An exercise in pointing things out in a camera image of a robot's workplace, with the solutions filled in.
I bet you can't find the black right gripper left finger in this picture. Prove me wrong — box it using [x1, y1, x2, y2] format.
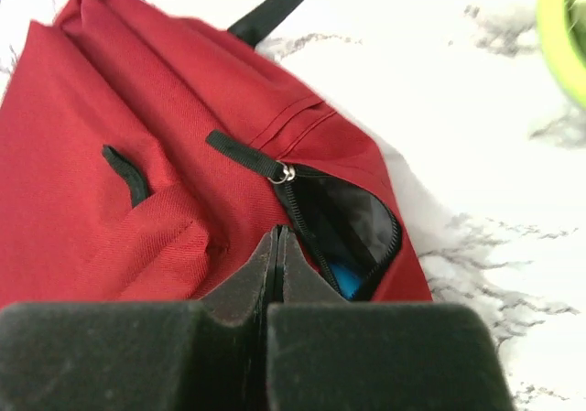
[1, 230, 278, 410]

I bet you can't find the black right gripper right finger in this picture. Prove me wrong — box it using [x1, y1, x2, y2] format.
[266, 229, 513, 410]

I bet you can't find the blue paperback book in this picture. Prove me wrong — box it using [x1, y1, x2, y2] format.
[330, 263, 364, 300]

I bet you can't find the red student backpack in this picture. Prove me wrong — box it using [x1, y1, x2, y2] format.
[1, 0, 431, 305]

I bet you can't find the green plastic tray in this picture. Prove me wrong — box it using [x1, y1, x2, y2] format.
[537, 0, 585, 108]

